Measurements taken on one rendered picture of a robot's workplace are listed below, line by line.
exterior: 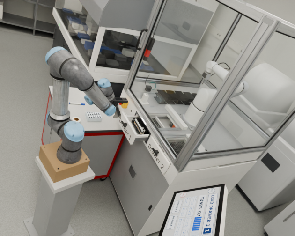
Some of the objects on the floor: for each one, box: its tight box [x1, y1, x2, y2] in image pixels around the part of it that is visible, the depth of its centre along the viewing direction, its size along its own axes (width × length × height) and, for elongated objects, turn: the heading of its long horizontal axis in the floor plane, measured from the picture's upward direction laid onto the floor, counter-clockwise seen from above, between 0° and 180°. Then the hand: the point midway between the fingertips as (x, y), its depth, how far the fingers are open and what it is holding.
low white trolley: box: [41, 86, 125, 181], centre depth 237 cm, size 58×62×76 cm
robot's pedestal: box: [23, 156, 95, 236], centre depth 177 cm, size 30×30×76 cm
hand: (119, 115), depth 183 cm, fingers open, 3 cm apart
